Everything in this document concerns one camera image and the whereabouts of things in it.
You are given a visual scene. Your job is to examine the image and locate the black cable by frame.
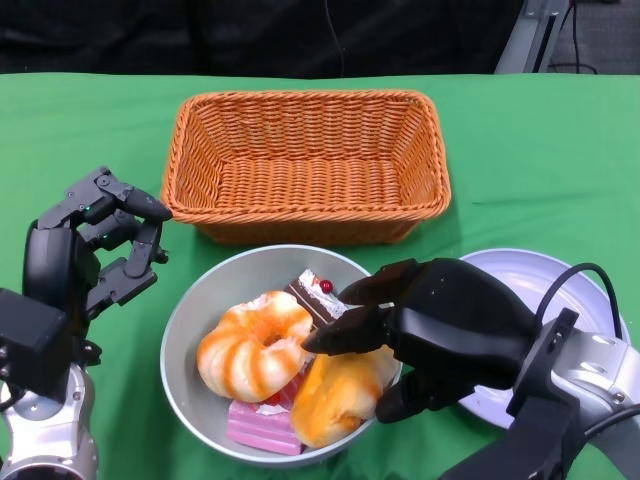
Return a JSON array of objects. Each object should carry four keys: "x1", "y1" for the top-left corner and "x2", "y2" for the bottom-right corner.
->
[{"x1": 547, "y1": 0, "x2": 599, "y2": 75}]

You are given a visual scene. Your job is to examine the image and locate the orange wicker basket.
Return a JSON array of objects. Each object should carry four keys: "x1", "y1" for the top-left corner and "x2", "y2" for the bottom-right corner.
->
[{"x1": 159, "y1": 89, "x2": 453, "y2": 246}]

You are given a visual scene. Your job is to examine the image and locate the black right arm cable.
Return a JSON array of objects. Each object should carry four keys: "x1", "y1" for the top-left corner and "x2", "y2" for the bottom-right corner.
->
[{"x1": 532, "y1": 262, "x2": 640, "y2": 444}]

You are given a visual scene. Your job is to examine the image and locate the round orange ring bread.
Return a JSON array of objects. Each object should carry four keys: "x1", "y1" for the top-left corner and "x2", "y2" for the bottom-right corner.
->
[{"x1": 196, "y1": 289, "x2": 316, "y2": 404}]

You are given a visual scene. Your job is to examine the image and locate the white round plate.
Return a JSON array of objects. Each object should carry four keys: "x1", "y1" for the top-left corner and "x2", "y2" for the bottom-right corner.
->
[{"x1": 452, "y1": 248, "x2": 632, "y2": 431}]

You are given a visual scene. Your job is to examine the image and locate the grey round bowl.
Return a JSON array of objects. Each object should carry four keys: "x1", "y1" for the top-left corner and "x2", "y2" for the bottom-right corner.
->
[{"x1": 159, "y1": 243, "x2": 404, "y2": 467}]

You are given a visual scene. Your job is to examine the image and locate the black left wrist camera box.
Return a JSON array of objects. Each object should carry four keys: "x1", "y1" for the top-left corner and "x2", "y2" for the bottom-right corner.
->
[{"x1": 0, "y1": 287, "x2": 69, "y2": 401}]

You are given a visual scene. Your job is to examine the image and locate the black backdrop cloth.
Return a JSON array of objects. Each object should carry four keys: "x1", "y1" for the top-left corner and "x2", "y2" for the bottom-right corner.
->
[{"x1": 0, "y1": 0, "x2": 526, "y2": 79}]

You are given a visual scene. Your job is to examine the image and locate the elongated orange striped bread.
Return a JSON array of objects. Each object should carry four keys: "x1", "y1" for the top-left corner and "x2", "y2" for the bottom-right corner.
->
[{"x1": 289, "y1": 349, "x2": 399, "y2": 449}]

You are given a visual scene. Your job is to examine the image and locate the pink layered cake slice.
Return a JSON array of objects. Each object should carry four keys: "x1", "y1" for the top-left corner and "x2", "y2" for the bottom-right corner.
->
[{"x1": 227, "y1": 372, "x2": 306, "y2": 456}]

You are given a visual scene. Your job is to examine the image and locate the green tablecloth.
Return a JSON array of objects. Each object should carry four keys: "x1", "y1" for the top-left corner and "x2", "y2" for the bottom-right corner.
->
[{"x1": 0, "y1": 72, "x2": 640, "y2": 480}]

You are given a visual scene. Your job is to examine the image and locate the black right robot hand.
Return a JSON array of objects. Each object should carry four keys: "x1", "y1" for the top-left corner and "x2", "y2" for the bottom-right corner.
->
[{"x1": 301, "y1": 257, "x2": 544, "y2": 425}]

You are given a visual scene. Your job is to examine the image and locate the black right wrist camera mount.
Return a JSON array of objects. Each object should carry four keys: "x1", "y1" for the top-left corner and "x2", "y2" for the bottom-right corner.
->
[{"x1": 439, "y1": 389, "x2": 584, "y2": 480}]

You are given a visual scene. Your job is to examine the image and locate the chocolate cake slice with cherry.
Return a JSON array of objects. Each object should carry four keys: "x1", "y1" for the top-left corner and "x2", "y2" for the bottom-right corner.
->
[{"x1": 283, "y1": 268, "x2": 346, "y2": 330}]

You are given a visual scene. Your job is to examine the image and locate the grey metal frame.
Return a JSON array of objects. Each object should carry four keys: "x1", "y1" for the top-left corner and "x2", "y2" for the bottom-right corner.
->
[{"x1": 494, "y1": 0, "x2": 561, "y2": 75}]

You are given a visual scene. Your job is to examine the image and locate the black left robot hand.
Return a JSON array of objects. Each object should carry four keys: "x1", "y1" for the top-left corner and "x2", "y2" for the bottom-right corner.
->
[{"x1": 22, "y1": 165, "x2": 174, "y2": 321}]

